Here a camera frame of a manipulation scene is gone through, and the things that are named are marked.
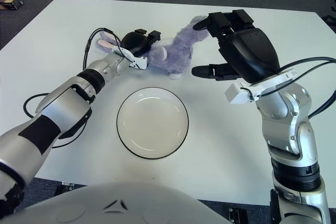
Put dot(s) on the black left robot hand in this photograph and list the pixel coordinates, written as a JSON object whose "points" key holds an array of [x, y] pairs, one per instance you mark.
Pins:
{"points": [[136, 43]]}

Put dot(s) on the black cardboard box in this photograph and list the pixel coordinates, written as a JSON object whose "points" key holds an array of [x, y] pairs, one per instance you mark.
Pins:
{"points": [[11, 3]]}

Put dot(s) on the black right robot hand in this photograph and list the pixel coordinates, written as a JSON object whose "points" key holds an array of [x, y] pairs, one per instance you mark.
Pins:
{"points": [[249, 51]]}

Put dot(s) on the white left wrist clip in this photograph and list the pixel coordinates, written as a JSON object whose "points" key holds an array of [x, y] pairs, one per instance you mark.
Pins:
{"points": [[139, 62]]}

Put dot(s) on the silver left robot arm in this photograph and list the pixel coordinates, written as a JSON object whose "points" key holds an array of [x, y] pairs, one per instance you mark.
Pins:
{"points": [[65, 103]]}

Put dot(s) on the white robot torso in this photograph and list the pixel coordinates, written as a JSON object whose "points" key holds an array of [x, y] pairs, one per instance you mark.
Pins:
{"points": [[118, 203]]}

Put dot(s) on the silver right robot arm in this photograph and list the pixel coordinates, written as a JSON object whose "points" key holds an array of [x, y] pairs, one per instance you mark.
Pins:
{"points": [[286, 119]]}

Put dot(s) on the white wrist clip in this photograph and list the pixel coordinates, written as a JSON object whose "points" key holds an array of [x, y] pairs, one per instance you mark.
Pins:
{"points": [[139, 62], [239, 94]]}

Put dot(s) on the black table frame bracket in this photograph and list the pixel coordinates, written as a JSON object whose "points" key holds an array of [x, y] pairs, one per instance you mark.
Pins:
{"points": [[236, 217], [63, 187]]}

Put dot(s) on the purple plush bunny doll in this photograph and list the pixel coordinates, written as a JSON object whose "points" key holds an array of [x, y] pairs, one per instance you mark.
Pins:
{"points": [[178, 51]]}

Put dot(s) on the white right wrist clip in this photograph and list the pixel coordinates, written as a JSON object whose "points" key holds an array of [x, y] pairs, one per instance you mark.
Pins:
{"points": [[239, 94]]}

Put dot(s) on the black floor object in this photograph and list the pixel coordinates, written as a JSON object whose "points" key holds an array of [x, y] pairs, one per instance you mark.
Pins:
{"points": [[332, 20]]}

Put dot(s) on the white plate with black rim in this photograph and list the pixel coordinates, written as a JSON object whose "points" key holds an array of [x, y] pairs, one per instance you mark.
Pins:
{"points": [[152, 123]]}

